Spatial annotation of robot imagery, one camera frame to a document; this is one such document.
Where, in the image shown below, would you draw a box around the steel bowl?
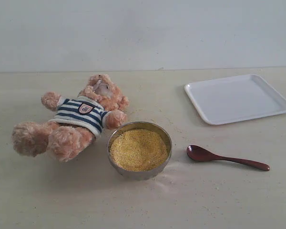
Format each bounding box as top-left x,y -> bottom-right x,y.
107,122 -> 172,180

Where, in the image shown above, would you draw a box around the teddy bear striped sweater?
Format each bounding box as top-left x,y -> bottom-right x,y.
11,74 -> 129,162

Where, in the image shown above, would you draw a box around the white rectangular tray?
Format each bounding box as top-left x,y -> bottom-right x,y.
184,74 -> 286,125

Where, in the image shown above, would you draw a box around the dark red wooden spoon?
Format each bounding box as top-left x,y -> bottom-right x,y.
186,145 -> 270,171

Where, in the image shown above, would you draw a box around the yellow millet grains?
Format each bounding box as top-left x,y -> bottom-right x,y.
110,129 -> 168,172

